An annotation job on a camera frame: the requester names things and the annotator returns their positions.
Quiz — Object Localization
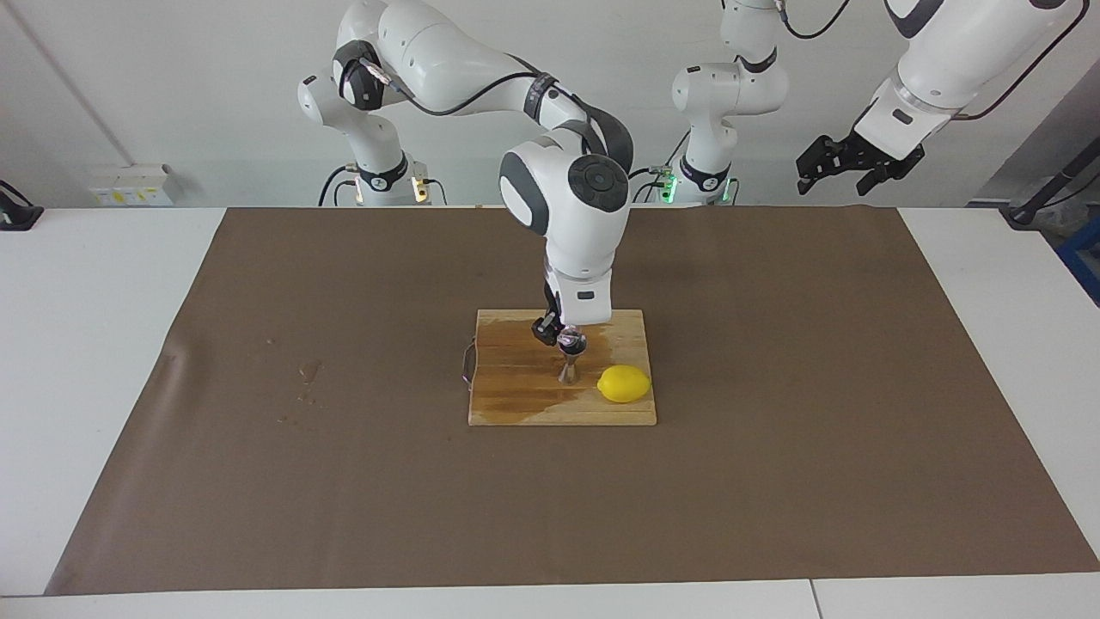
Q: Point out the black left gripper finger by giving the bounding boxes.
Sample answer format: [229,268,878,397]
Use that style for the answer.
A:
[795,135,852,196]
[855,150,925,196]

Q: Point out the wooden cutting board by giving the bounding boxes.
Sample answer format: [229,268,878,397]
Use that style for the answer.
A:
[461,309,658,427]

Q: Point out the yellow lemon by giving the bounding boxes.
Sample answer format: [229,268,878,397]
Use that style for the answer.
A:
[596,365,652,405]

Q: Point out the black stand pole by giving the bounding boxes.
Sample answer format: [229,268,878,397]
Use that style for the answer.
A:
[1005,138,1100,226]

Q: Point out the blue crate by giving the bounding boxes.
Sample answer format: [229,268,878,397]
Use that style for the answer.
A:
[1055,215,1100,306]

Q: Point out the brown paper table mat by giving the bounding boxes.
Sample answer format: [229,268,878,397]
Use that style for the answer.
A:
[45,205,1100,596]

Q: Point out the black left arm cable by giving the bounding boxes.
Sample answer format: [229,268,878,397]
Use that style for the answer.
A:
[778,0,1092,121]

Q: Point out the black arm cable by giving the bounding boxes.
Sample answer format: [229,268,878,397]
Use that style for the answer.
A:
[778,0,1092,121]
[365,56,559,321]

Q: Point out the black left base cable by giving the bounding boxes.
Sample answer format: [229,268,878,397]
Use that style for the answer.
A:
[610,120,693,205]

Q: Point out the black base cable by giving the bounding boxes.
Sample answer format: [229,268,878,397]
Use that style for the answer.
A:
[318,165,362,207]
[610,120,693,205]

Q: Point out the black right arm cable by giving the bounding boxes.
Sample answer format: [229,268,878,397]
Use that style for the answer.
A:
[365,56,559,321]

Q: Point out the black right base cable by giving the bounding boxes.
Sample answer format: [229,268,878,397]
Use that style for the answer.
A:
[318,165,362,207]

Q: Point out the white wall socket box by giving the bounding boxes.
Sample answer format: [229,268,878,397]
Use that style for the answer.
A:
[89,163,183,207]

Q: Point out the black clamp mount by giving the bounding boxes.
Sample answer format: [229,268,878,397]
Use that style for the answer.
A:
[0,179,44,231]

